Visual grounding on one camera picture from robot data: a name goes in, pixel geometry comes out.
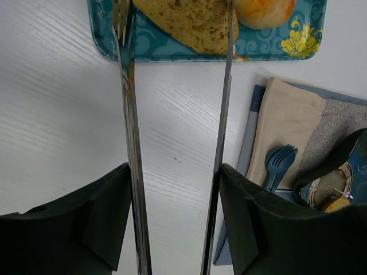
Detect twisted orange bread roll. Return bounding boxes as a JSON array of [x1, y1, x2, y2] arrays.
[[233, 0, 296, 30]]

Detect metal tongs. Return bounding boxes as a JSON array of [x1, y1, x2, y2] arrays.
[[113, 1, 235, 274]]

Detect blue grey striped cloth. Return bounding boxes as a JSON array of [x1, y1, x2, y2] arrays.
[[221, 77, 366, 255]]

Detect blue plastic fork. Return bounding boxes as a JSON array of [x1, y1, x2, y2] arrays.
[[270, 144, 298, 193]]

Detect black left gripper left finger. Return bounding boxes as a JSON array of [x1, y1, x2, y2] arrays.
[[1, 164, 131, 274]]

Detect brown bread slice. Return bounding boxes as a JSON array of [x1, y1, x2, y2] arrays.
[[322, 197, 351, 213]]

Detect oval seeded bread slice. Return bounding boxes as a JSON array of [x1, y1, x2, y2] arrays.
[[134, 0, 231, 54]]

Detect teal floral tray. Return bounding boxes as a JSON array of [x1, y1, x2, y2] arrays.
[[87, 1, 326, 62]]

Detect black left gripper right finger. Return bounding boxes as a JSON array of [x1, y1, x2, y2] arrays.
[[220, 164, 366, 274]]

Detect blue star-shaped plate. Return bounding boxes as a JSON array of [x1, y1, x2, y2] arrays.
[[294, 128, 366, 210]]

